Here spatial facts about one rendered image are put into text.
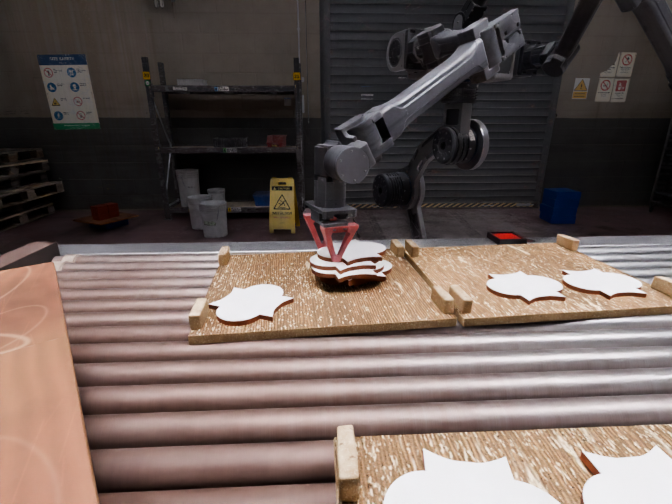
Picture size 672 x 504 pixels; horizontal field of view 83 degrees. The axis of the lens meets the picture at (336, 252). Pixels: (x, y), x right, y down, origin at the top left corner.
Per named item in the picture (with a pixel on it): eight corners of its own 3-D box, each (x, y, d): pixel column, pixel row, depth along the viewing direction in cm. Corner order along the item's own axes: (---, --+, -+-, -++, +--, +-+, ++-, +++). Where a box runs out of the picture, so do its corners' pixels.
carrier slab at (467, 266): (401, 254, 94) (402, 248, 93) (557, 248, 98) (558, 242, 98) (462, 327, 61) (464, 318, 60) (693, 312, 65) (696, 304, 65)
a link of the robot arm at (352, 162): (377, 155, 73) (358, 113, 69) (410, 161, 63) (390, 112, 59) (325, 189, 71) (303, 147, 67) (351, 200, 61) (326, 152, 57)
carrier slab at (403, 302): (223, 261, 89) (222, 255, 88) (395, 254, 94) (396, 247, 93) (188, 345, 56) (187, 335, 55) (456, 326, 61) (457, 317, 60)
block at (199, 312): (197, 313, 62) (195, 297, 61) (209, 312, 62) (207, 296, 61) (189, 332, 56) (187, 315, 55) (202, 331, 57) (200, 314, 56)
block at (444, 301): (429, 298, 67) (431, 284, 66) (439, 298, 67) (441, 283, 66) (443, 315, 61) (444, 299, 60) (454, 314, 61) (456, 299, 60)
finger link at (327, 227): (323, 268, 67) (323, 216, 64) (310, 255, 74) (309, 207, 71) (358, 263, 70) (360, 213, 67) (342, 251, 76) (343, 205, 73)
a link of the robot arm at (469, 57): (484, 72, 88) (471, 22, 83) (507, 66, 83) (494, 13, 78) (356, 172, 73) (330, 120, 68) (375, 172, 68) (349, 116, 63)
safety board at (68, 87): (53, 129, 511) (36, 53, 481) (100, 129, 513) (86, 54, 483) (52, 129, 509) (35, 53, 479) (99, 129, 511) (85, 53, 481)
